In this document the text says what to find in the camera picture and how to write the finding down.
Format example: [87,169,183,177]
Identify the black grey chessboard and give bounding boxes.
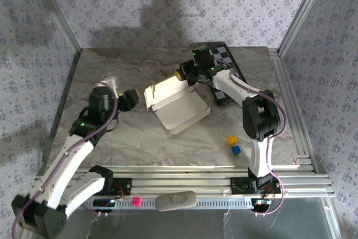
[190,42,248,107]

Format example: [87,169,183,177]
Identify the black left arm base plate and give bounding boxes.
[110,177,132,196]

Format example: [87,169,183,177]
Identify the yellow white paper box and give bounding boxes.
[143,76,211,135]

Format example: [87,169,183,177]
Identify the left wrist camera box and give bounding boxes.
[93,76,119,90]

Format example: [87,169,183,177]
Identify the aluminium side rail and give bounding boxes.
[268,48,318,173]
[36,50,83,178]

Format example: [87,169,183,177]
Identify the aluminium mounting rails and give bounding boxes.
[29,165,336,198]

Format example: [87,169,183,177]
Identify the grey metal sheet panel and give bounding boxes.
[21,196,343,239]

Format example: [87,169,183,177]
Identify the aluminium frame post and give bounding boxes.
[277,0,333,57]

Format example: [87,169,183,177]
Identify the small black controller board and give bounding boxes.
[93,199,117,213]
[251,198,272,212]

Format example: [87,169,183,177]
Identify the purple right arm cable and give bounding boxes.
[216,59,289,218]

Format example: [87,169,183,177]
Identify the grey slotted cable duct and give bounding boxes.
[41,199,255,210]

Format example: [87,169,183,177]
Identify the grey oval stone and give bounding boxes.
[155,190,197,212]

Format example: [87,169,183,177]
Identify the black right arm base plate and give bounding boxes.
[230,177,282,195]

